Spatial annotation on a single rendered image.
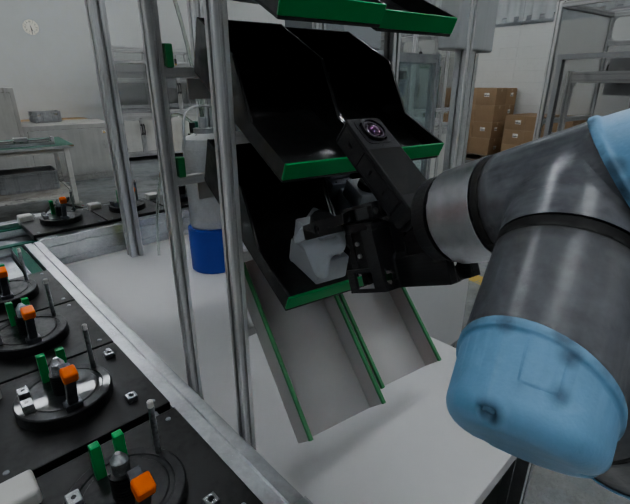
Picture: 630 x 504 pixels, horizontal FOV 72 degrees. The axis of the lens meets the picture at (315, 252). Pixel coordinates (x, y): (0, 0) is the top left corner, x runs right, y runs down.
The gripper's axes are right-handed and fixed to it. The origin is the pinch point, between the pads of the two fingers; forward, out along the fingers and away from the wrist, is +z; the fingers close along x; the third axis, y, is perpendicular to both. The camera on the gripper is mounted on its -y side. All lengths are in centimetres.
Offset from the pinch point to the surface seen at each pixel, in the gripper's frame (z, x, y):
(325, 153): 0.8, 4.0, -9.1
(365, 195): 9.0, 15.5, -4.0
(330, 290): 3.6, 1.9, 7.9
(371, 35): 66, 82, -64
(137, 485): 5.5, -24.6, 21.3
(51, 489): 23.6, -33.0, 24.3
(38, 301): 78, -31, 0
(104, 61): 97, 0, -68
